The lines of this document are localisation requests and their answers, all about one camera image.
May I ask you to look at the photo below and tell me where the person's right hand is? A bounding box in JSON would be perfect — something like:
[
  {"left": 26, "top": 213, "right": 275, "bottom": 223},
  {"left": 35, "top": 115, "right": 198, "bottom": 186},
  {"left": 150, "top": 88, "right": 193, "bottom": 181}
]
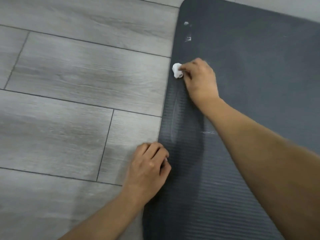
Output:
[{"left": 178, "top": 58, "right": 220, "bottom": 110}]

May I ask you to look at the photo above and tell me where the dark grey yoga mat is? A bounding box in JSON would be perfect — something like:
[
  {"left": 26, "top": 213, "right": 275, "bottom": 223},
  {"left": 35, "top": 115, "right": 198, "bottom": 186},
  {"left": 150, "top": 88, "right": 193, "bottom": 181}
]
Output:
[{"left": 142, "top": 0, "right": 320, "bottom": 240}]

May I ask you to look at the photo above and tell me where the person's left hand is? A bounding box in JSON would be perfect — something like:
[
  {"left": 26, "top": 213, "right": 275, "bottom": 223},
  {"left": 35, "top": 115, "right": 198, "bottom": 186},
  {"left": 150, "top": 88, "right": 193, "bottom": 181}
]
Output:
[{"left": 121, "top": 142, "right": 172, "bottom": 204}]

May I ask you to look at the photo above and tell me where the white tissue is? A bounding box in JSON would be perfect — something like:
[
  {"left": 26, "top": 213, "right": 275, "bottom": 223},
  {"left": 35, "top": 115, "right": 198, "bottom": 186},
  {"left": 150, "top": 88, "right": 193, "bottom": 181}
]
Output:
[{"left": 172, "top": 63, "right": 184, "bottom": 79}]

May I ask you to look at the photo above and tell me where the person's right forearm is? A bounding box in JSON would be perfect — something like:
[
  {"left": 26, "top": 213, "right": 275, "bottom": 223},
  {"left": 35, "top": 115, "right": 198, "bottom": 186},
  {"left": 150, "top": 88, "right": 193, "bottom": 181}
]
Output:
[{"left": 200, "top": 97, "right": 320, "bottom": 240}]

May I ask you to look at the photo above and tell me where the person's left forearm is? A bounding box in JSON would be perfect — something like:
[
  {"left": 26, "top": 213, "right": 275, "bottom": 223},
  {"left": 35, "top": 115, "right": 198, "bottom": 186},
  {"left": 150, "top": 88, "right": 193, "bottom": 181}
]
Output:
[{"left": 59, "top": 190, "right": 147, "bottom": 240}]

